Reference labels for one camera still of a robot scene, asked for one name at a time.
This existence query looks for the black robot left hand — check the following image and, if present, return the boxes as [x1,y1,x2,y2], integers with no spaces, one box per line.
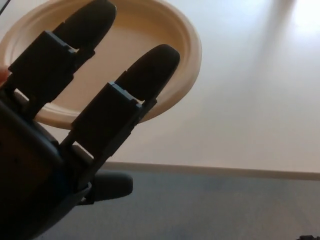
[0,0,181,240]

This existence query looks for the person's hand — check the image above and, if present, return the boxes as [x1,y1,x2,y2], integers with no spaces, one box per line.
[0,68,11,86]

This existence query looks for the beige paper plate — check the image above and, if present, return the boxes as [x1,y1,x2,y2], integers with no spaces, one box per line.
[0,0,203,130]

